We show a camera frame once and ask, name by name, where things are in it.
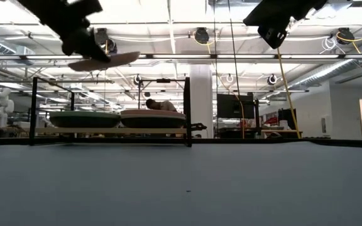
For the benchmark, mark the mint green round plate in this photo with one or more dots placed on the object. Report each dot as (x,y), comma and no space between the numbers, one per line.
(83,115)

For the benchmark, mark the white pillar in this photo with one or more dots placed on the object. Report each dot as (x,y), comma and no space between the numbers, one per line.
(201,100)

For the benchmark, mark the black table frame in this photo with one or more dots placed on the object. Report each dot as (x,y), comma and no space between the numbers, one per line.
(262,142)

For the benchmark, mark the black monitor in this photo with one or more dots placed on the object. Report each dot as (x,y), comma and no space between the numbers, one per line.
(234,106)

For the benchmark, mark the black background rig frame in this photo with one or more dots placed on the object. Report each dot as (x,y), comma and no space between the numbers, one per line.
(163,80)

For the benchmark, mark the pink round plate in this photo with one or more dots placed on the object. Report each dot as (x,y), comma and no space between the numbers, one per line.
(121,59)
(152,111)

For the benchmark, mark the person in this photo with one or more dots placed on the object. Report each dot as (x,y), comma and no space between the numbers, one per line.
(165,106)

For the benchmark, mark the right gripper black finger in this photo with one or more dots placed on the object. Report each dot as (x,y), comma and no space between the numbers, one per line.
(272,36)

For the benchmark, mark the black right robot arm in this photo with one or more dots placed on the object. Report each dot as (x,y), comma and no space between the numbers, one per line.
(310,4)

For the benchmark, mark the black round plate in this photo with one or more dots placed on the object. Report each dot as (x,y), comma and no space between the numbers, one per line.
(152,123)
(83,123)

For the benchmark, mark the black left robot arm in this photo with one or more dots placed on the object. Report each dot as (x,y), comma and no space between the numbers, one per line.
(36,7)

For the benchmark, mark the black metal shelf frame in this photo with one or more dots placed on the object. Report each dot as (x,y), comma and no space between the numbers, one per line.
(187,110)

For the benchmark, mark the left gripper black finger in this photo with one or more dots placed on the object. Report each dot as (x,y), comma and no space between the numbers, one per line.
(94,47)
(74,45)

